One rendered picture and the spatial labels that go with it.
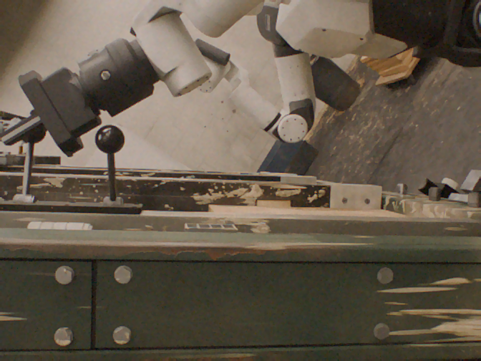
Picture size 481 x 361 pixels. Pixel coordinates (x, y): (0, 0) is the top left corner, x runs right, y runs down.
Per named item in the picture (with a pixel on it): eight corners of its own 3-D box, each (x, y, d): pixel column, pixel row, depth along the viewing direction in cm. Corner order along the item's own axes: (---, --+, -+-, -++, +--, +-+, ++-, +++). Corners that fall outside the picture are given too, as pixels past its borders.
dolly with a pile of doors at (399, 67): (450, 33, 371) (413, 3, 365) (416, 86, 371) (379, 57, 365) (413, 49, 432) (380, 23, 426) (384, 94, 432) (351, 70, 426)
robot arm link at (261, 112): (234, 102, 128) (284, 146, 131) (232, 109, 118) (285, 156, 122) (259, 74, 125) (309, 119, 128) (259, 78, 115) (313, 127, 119)
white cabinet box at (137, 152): (280, 228, 480) (113, 122, 449) (251, 273, 480) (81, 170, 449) (269, 219, 540) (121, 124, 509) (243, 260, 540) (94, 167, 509)
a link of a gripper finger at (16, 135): (-1, 140, 59) (41, 117, 59) (8, 141, 62) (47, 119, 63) (6, 150, 59) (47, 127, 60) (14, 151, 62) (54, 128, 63)
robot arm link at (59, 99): (5, 70, 55) (90, 23, 56) (29, 82, 65) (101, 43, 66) (60, 157, 57) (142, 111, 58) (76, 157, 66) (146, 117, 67)
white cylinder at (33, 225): (25, 246, 56) (89, 247, 58) (26, 223, 56) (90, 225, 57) (32, 242, 59) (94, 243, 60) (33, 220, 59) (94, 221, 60)
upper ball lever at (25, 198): (34, 208, 60) (44, 114, 63) (4, 207, 59) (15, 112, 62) (41, 212, 64) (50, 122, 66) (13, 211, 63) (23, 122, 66)
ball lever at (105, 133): (125, 219, 63) (122, 133, 56) (97, 218, 62) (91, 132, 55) (128, 203, 66) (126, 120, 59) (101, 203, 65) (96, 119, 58)
